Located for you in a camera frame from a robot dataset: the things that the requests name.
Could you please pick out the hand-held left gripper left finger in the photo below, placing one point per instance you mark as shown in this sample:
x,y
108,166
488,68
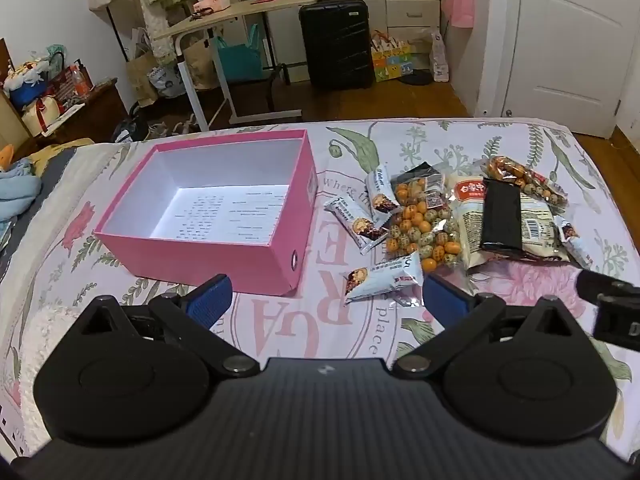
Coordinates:
x,y
210,302

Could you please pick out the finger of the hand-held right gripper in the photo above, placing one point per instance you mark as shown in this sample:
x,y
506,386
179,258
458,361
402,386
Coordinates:
x,y
607,286
617,320

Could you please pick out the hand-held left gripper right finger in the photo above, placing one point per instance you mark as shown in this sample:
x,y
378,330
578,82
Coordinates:
x,y
442,302

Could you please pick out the pink cardboard box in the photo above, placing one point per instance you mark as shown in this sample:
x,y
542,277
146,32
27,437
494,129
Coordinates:
x,y
200,270

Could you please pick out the large coated peanut bag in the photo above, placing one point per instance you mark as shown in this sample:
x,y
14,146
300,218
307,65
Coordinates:
x,y
420,232

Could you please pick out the cream instant noodle packet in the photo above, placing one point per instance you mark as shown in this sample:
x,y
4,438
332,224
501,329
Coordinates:
x,y
537,230

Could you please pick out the white snack bar packet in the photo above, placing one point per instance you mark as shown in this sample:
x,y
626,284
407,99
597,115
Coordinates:
x,y
355,225
381,192
385,277
574,242

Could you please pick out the black snack packet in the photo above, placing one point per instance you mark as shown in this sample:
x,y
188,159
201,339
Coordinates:
x,y
500,215
417,172

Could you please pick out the floral bedsheet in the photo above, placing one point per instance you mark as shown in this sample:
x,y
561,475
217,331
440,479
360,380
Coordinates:
x,y
325,320

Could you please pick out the small coated peanut bag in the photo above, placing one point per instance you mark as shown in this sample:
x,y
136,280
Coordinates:
x,y
530,180

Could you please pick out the white fuzzy blanket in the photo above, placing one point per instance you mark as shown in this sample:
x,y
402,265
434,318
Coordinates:
x,y
45,340

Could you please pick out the dark bag on floor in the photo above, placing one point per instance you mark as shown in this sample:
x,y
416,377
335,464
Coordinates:
x,y
135,125

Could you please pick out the yellow grey pillow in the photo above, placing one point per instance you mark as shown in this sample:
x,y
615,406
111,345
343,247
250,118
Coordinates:
x,y
60,152

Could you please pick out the wooden nightstand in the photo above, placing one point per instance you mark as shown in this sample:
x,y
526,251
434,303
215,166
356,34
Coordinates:
x,y
95,115

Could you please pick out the light blue cloth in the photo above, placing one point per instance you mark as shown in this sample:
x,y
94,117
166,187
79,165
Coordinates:
x,y
17,190

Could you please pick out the white blue printed bag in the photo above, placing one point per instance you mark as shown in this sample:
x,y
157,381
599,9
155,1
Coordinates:
x,y
167,82

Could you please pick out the black round floor item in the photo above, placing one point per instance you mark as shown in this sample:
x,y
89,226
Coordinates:
x,y
415,78

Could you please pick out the brown paper bag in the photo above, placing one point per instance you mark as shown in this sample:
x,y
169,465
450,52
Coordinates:
x,y
140,75

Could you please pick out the teal bag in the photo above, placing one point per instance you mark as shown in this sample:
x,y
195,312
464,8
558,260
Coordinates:
x,y
240,60

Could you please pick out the white door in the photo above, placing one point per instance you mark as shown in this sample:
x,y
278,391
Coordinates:
x,y
565,45

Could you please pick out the white plastic bag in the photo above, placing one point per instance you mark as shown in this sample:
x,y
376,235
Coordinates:
x,y
440,57

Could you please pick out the colourful gift bag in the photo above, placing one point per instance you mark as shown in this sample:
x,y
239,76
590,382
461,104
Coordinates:
x,y
391,60

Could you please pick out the orange toy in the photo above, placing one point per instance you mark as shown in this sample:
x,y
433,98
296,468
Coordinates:
x,y
6,156

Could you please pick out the white gift box red ribbon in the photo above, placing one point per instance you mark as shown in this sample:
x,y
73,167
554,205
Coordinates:
x,y
42,115

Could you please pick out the wooden headboard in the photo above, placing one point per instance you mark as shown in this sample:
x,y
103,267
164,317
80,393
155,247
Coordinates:
x,y
7,120

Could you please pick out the black suitcase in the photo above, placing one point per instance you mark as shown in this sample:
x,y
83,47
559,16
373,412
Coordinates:
x,y
337,45

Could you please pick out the plush bouquet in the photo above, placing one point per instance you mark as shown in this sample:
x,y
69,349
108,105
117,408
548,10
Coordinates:
x,y
25,77

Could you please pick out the folding table with white legs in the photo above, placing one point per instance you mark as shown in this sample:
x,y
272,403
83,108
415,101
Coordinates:
x,y
250,10

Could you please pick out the pink tissue box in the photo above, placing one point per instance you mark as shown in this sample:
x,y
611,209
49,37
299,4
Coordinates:
x,y
212,2

